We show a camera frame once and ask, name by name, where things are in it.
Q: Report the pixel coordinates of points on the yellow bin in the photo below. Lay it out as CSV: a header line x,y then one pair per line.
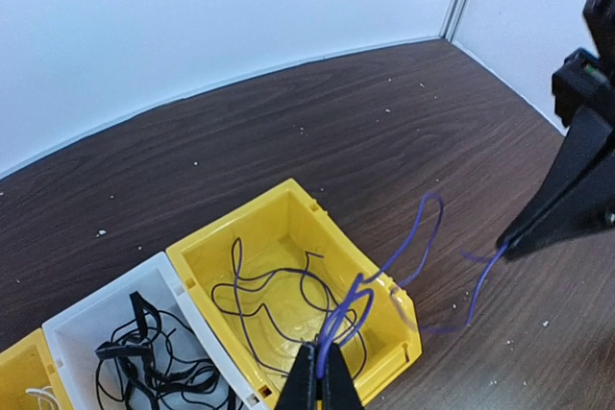
x,y
265,277
29,364

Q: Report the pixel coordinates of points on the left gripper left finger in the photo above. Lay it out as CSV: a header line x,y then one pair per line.
x,y
300,388

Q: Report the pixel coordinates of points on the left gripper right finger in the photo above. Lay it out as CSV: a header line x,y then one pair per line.
x,y
338,389

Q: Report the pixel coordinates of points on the white translucent bin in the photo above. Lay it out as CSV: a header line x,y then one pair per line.
x,y
140,342

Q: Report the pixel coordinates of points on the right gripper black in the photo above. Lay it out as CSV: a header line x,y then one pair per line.
x,y
576,199

